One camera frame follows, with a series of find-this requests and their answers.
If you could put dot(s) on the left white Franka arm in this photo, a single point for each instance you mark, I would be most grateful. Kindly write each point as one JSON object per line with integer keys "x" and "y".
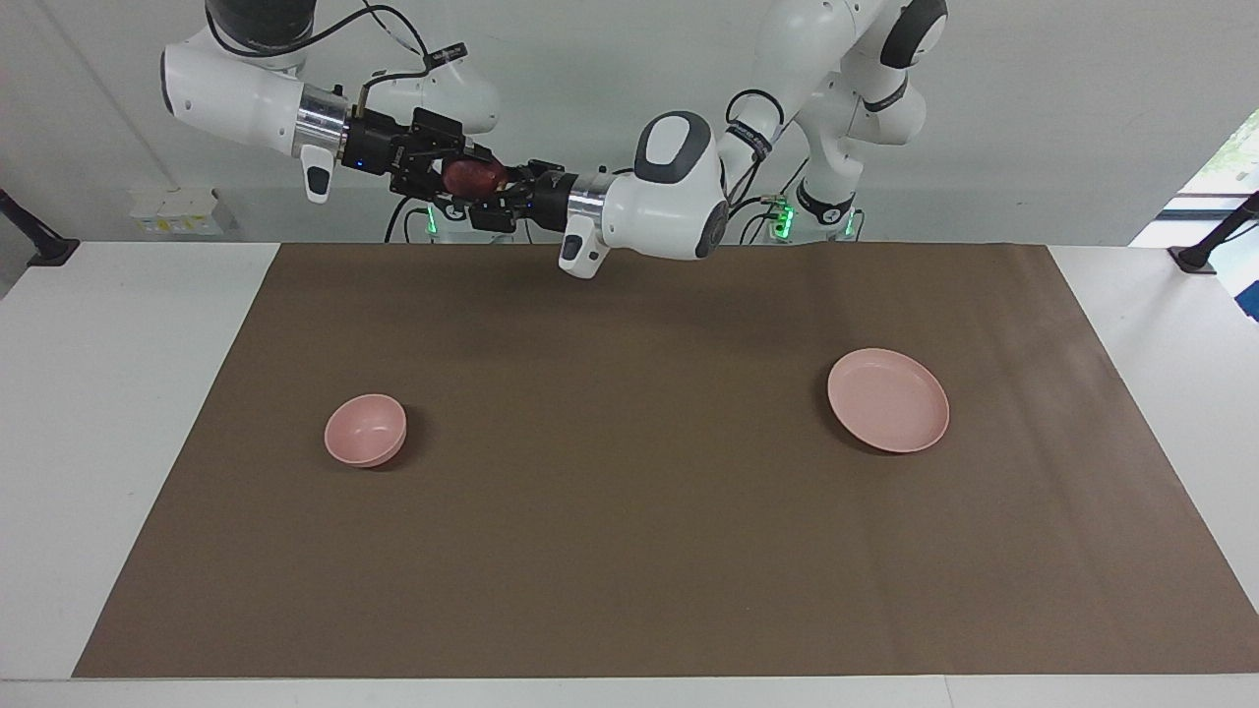
{"x": 659, "y": 211}

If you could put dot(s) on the black clamp stand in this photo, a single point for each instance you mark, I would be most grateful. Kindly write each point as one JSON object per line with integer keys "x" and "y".
{"x": 1205, "y": 251}
{"x": 39, "y": 244}

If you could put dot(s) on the pink plate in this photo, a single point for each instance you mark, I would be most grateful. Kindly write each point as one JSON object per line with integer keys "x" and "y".
{"x": 885, "y": 398}

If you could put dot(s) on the right white Franka arm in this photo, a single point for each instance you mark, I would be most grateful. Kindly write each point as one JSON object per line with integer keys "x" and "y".
{"x": 236, "y": 98}

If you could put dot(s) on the brown table mat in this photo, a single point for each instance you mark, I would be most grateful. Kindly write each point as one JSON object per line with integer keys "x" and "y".
{"x": 629, "y": 511}

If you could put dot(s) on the pink bowl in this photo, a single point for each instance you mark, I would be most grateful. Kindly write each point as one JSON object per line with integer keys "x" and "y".
{"x": 364, "y": 428}

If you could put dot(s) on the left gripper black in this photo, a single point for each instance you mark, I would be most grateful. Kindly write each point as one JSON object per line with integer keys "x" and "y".
{"x": 553, "y": 199}

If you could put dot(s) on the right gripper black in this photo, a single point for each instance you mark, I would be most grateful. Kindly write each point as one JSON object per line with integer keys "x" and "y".
{"x": 386, "y": 152}

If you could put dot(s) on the dark red apple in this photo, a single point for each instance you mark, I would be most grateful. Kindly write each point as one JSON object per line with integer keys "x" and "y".
{"x": 472, "y": 177}

